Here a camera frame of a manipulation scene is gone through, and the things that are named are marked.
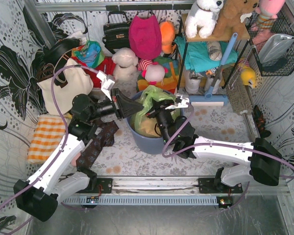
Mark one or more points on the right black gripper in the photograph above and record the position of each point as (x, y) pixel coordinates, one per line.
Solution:
(155, 109)

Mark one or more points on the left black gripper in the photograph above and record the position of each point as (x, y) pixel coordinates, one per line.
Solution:
(117, 104)

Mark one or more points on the green plastic trash bag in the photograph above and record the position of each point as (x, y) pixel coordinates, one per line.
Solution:
(139, 122)

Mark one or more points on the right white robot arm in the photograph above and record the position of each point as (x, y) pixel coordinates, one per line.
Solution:
(258, 160)

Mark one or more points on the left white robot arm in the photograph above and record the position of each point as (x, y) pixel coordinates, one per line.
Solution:
(40, 195)

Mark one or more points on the blue trash bin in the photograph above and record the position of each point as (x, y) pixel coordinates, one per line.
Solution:
(155, 146)

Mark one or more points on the cream canvas tote bag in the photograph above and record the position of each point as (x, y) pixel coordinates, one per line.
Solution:
(78, 82)

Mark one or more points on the magenta felt bag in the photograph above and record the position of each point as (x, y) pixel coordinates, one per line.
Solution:
(145, 37)

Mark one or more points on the rainbow striped cloth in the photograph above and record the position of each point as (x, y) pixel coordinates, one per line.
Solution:
(170, 80)

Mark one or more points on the pink pig plush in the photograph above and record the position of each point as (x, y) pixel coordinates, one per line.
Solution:
(152, 72)

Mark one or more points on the dark patterned necktie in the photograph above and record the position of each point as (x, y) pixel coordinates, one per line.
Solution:
(105, 138)

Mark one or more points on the red garment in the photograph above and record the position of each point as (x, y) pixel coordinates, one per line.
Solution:
(107, 66)

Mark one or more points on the white fluffy plush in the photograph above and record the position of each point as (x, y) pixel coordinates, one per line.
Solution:
(126, 62)

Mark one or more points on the blue floor squeegee head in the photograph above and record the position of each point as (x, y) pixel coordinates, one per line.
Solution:
(214, 100)

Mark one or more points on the colourful silk scarf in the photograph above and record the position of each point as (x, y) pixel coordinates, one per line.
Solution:
(90, 54)

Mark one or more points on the teal cloth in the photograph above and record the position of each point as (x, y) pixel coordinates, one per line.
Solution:
(197, 58)

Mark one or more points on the black leather handbag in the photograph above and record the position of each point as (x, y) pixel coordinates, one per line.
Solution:
(116, 35)

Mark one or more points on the orange plush toy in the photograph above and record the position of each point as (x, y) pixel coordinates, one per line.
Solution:
(167, 37)

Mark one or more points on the orange checkered towel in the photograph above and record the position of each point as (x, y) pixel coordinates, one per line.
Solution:
(49, 132)

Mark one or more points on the grey chenille mop head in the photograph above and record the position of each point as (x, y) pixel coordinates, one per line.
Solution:
(238, 97)

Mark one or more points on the black hat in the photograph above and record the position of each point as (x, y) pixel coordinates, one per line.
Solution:
(54, 53)

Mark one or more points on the yellow plush toy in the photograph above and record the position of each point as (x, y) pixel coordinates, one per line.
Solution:
(247, 74)

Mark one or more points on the white plush dog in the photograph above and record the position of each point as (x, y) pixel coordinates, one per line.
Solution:
(202, 18)

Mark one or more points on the brown teddy bear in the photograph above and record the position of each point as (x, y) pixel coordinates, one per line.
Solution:
(230, 16)

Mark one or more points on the wooden shelf board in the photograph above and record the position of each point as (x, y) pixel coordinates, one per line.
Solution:
(227, 34)

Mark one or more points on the silver foil pouch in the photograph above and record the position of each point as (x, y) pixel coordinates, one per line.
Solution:
(275, 47)

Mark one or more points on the pink plush toy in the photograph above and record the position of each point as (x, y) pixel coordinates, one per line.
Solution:
(268, 9)

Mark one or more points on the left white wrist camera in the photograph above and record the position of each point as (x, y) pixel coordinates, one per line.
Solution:
(107, 82)

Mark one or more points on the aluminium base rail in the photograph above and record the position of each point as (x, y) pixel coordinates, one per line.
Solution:
(182, 185)

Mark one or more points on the black wire basket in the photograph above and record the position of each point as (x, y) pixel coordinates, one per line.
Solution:
(260, 33)

